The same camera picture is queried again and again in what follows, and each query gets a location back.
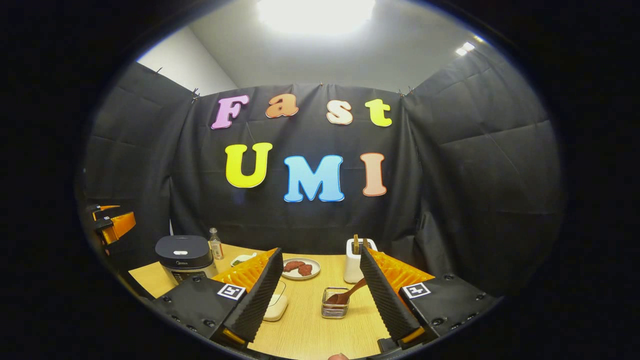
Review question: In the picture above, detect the dark grey rice cooker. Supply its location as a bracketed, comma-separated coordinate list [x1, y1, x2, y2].
[155, 235, 218, 286]

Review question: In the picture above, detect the white toaster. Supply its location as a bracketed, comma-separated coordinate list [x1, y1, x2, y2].
[343, 239, 378, 285]

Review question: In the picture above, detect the white round plate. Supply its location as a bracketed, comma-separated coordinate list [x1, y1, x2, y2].
[281, 257, 322, 281]

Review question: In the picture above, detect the metal wire chopstick holder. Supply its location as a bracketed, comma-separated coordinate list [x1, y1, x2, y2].
[321, 286, 351, 320]

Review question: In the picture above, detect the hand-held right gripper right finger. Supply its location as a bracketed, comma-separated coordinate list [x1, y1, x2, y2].
[360, 244, 503, 353]

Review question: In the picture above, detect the black backdrop cloth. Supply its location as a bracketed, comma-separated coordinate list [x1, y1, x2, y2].
[75, 47, 566, 301]

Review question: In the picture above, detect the small glass bottle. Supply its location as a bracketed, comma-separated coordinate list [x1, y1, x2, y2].
[209, 227, 224, 261]

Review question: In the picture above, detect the white rice container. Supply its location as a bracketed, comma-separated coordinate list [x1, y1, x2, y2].
[263, 280, 289, 322]

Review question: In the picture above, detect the brown wooden spoon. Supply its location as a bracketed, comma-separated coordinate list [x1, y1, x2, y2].
[325, 277, 368, 306]

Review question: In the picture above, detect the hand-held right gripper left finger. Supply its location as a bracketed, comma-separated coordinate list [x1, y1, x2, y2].
[150, 247, 285, 351]

